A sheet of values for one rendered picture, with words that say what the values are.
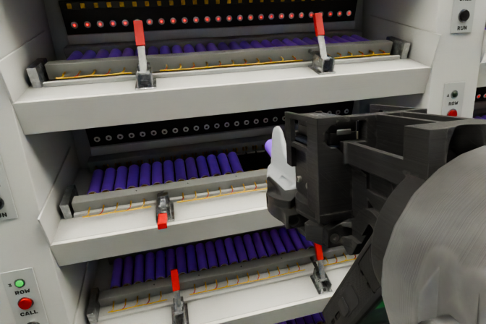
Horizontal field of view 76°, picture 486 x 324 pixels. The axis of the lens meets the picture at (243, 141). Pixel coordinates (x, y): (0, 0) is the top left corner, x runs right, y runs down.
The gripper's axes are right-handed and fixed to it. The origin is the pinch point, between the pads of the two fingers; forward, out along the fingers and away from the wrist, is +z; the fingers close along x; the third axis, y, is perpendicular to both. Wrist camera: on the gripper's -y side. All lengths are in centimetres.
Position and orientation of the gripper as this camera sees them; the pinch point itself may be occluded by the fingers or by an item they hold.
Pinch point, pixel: (290, 171)
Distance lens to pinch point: 32.9
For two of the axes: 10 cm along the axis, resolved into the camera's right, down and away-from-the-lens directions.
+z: -2.2, -1.7, 9.6
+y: -0.6, -9.8, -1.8
